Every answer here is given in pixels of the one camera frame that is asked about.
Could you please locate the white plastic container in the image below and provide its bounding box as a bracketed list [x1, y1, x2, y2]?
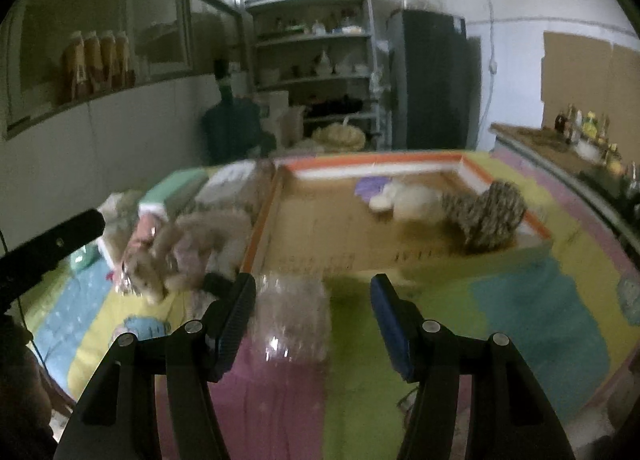
[260, 90, 306, 146]

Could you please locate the glass window frame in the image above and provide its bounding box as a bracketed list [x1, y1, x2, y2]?
[5, 0, 193, 136]

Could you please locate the kitchen counter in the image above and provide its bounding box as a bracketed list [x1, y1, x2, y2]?
[490, 123, 640, 241]

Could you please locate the dark refrigerator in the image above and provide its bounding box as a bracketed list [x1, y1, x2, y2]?
[387, 8, 471, 151]

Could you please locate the row of white ceramic dishes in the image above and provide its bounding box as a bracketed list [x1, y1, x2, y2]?
[260, 50, 371, 81]

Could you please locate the green flat box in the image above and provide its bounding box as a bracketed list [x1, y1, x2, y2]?
[139, 169, 207, 213]

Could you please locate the sparkly rhinestone ornament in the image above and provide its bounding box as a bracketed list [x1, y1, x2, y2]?
[115, 260, 137, 297]

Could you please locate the basket with yellow contents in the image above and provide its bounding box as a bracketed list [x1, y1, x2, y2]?
[310, 123, 368, 151]

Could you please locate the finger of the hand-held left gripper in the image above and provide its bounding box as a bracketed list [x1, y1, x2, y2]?
[0, 209, 107, 311]

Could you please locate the teddy bear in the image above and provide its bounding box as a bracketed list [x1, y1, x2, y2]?
[117, 210, 253, 303]

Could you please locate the purple soft item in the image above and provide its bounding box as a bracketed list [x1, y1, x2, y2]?
[355, 176, 393, 196]

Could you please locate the colourful patchwork mat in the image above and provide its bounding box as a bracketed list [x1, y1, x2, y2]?
[20, 150, 640, 460]

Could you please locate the cardboard sheet on wall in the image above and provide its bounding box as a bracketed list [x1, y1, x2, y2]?
[542, 30, 640, 131]

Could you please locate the white fluffy plush toy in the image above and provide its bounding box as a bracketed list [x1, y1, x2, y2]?
[370, 179, 446, 221]

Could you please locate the leopard pattern plush toy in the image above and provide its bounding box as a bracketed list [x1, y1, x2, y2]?
[440, 180, 528, 253]

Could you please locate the black wok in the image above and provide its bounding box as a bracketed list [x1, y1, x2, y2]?
[307, 96, 363, 116]

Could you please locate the cardboard box with orange edges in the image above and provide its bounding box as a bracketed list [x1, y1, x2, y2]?
[240, 150, 553, 286]

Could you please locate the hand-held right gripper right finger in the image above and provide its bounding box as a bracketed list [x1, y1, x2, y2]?
[370, 273, 576, 460]

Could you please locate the clear plastic bag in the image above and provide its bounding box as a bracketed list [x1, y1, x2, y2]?
[252, 270, 333, 363]

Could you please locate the blue water jug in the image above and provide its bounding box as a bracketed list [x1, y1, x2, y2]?
[202, 95, 276, 166]

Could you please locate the white packet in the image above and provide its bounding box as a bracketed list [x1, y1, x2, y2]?
[195, 161, 258, 206]

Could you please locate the group of condiment bottles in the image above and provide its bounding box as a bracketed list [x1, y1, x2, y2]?
[552, 103, 640, 191]

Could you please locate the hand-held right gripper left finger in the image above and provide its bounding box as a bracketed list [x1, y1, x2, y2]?
[52, 273, 257, 460]

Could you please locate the person's left forearm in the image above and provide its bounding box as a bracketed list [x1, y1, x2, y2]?
[0, 313, 58, 460]

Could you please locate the white shelf unit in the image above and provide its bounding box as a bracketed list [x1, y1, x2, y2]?
[245, 0, 388, 151]

